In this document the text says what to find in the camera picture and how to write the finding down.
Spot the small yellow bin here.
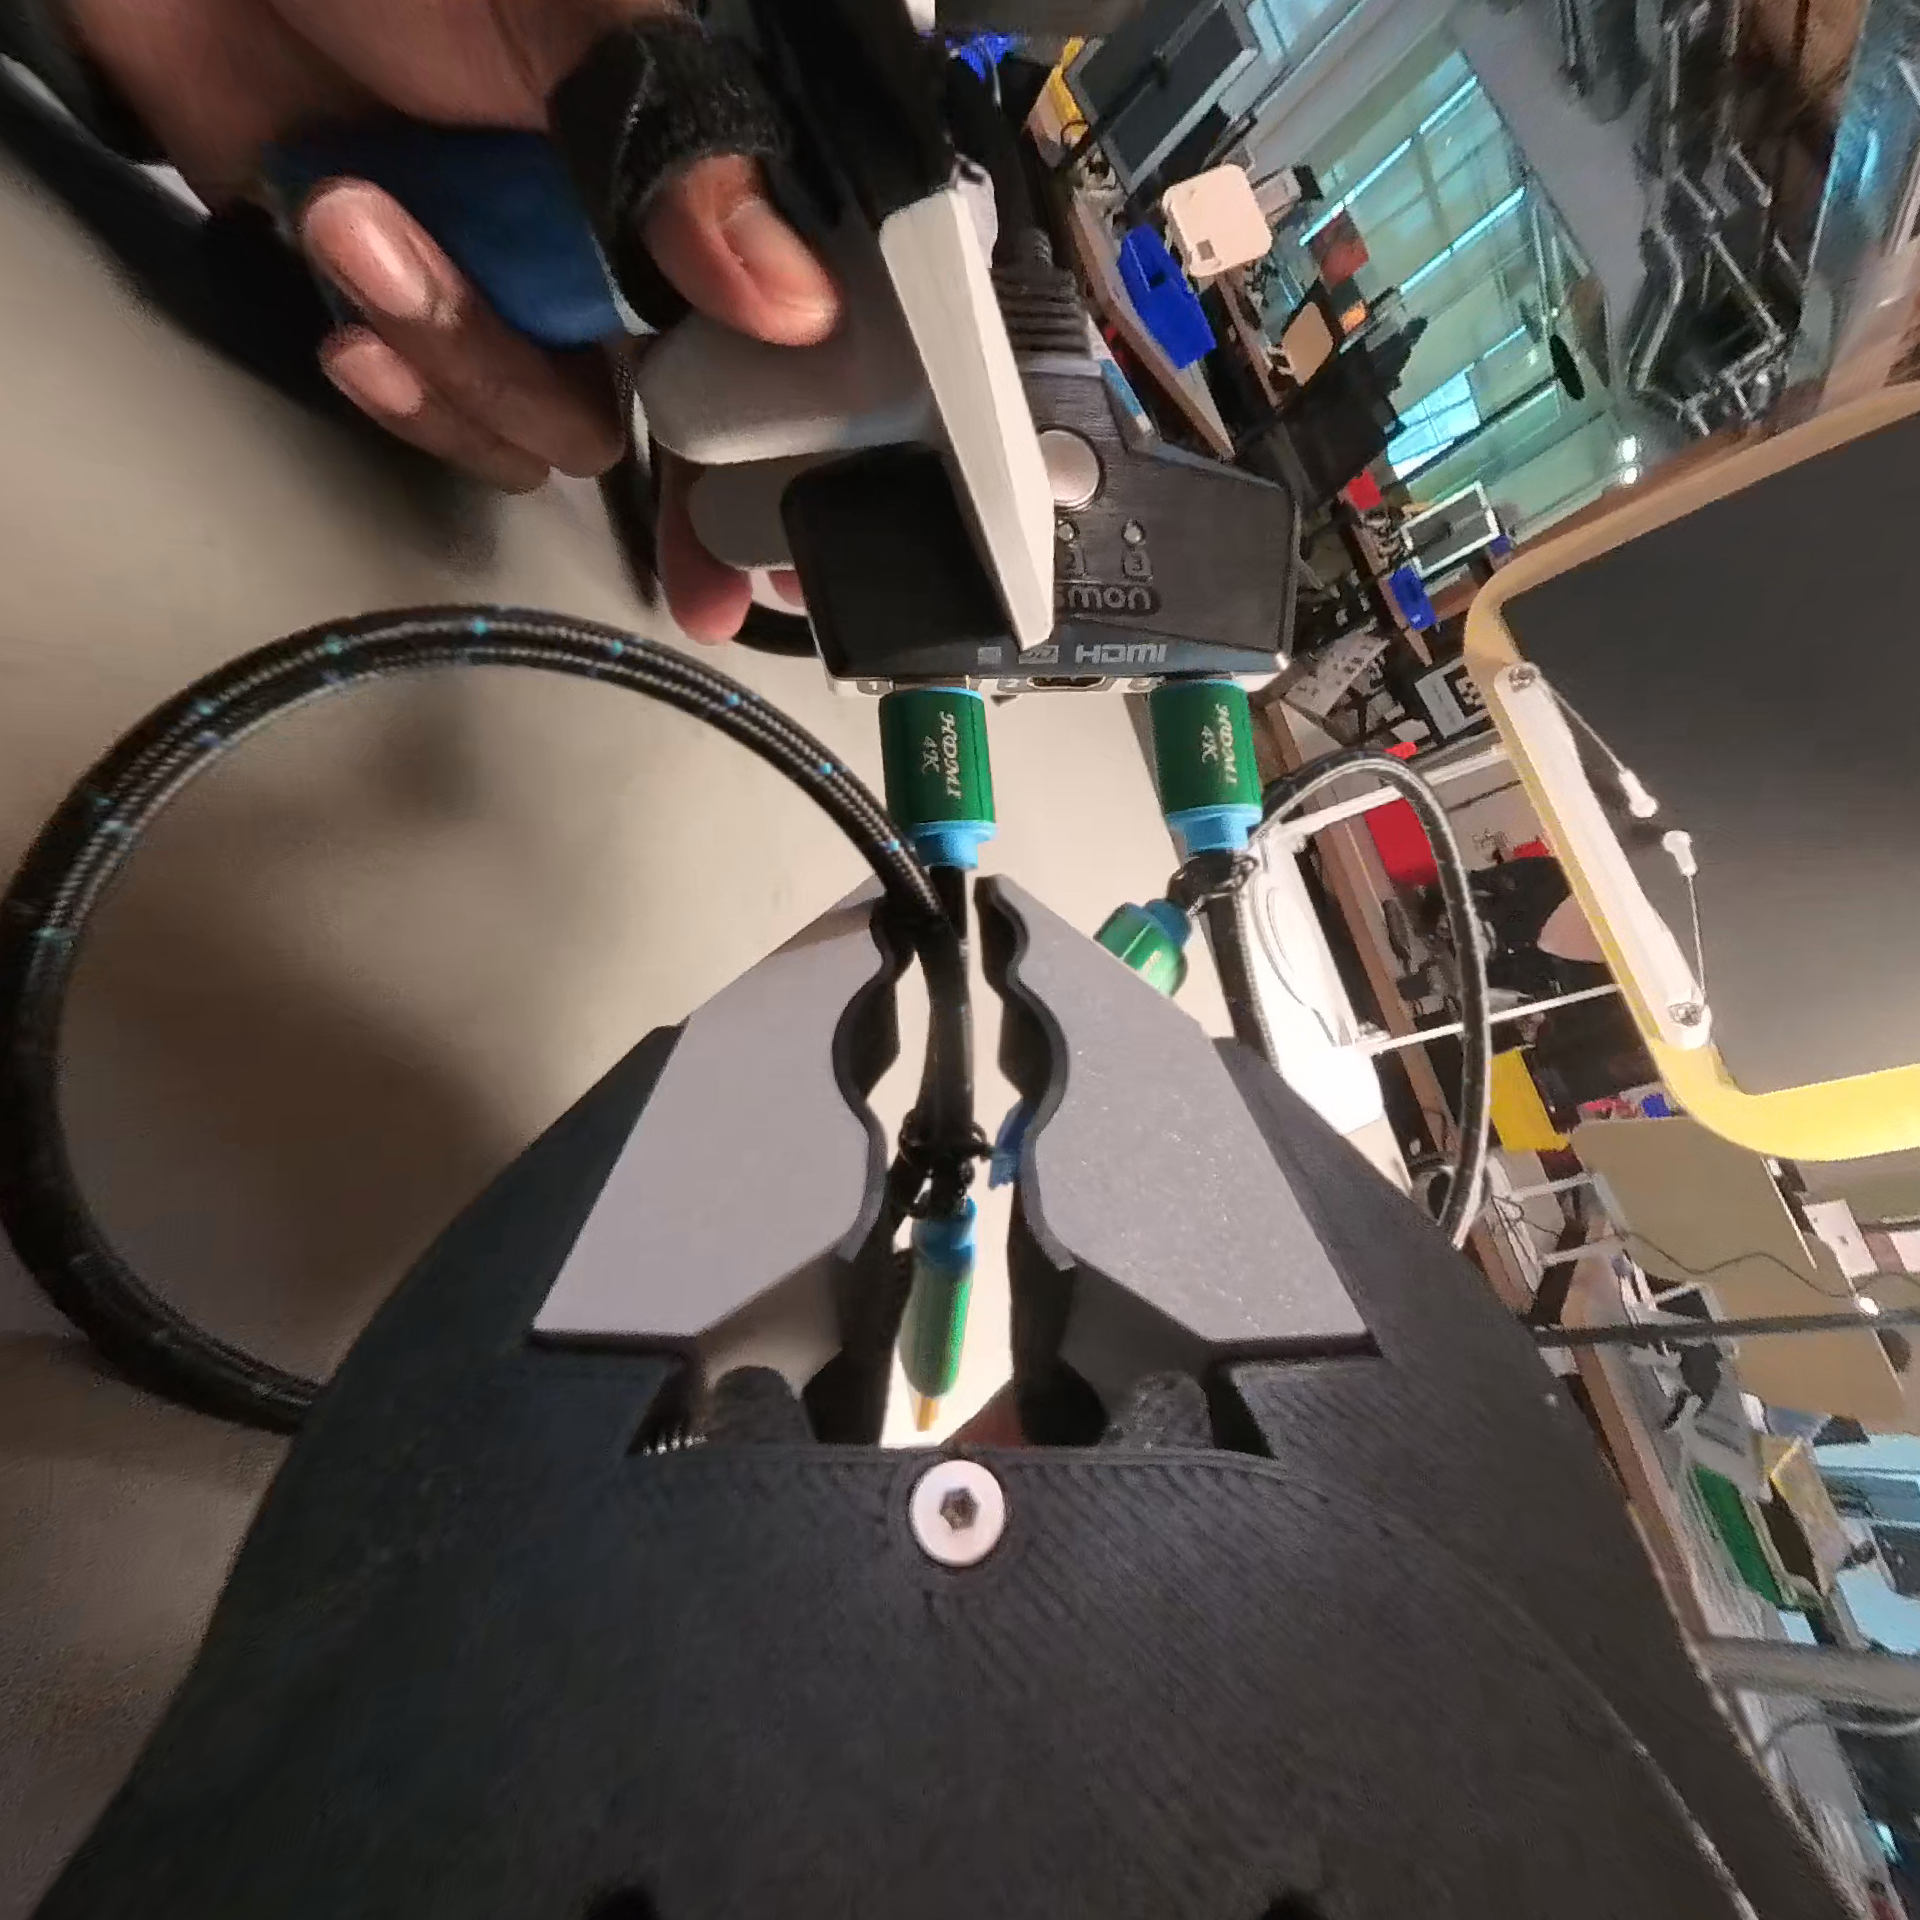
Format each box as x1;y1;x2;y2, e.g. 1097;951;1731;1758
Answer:
1485;1053;1561;1154

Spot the black hdmi switch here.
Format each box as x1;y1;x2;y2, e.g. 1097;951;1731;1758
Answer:
782;225;1302;705

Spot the white boxy device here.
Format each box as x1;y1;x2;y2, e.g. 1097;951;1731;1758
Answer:
1162;162;1263;274

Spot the blue plastic bin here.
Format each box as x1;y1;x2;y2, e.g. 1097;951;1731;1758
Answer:
1116;225;1220;365

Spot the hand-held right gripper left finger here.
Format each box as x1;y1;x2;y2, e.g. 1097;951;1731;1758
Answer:
532;877;925;1375

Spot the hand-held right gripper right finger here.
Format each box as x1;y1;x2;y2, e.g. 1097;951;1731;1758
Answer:
978;877;1373;1379

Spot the red plastic bin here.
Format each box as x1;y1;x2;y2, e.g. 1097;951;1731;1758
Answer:
1341;793;1428;901

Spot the person's left hand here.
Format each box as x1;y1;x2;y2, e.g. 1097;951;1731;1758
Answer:
68;0;843;651

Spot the black monitor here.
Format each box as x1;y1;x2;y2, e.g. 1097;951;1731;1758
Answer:
1071;0;1261;171

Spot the black braided hdmi cable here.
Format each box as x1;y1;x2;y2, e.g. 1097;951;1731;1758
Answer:
0;604;1004;1439
1092;679;1500;1244

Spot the pale desk divider panel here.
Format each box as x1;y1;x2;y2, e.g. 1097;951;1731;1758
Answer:
1575;1118;1861;1292

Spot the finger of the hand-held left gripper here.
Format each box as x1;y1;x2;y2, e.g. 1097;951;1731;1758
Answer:
875;162;1061;651
638;298;941;579

